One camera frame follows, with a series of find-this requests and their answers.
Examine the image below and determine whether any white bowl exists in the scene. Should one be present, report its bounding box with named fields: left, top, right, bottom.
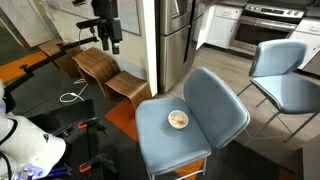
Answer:
left=167, top=110, right=189, bottom=129

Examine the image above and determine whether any black orange clamp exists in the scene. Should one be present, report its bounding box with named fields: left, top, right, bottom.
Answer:
left=79, top=154, right=117, bottom=173
left=77, top=117, right=110, bottom=137

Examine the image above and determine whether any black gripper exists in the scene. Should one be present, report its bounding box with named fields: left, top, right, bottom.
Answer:
left=76, top=0, right=122, bottom=54

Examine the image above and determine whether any stainless steel oven range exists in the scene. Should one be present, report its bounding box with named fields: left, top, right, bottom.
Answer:
left=230, top=0, right=306, bottom=54

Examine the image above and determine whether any stainless steel refrigerator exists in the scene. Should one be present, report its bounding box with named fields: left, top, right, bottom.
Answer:
left=155, top=0, right=206, bottom=94

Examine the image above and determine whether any wooden bent stool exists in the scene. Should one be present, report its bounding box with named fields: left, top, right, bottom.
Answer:
left=105, top=71, right=152, bottom=108
left=38, top=38, right=84, bottom=80
left=73, top=47, right=120, bottom=100

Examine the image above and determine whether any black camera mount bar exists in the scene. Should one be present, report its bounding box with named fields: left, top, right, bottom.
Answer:
left=4, top=36, right=98, bottom=94

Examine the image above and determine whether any white cabinet right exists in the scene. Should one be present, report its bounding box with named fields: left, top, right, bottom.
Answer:
left=290, top=18, right=320, bottom=69

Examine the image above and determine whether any blue upholstered chair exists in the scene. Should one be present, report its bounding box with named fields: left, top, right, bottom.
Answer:
left=135, top=67, right=250, bottom=180

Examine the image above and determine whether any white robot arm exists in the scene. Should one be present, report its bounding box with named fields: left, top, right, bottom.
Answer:
left=0, top=0, right=122, bottom=180

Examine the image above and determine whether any white kitchen cabinet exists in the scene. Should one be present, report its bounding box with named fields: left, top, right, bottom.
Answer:
left=197, top=4, right=242, bottom=49

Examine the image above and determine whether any white cable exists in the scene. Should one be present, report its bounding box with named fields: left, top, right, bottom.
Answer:
left=59, top=28, right=90, bottom=104

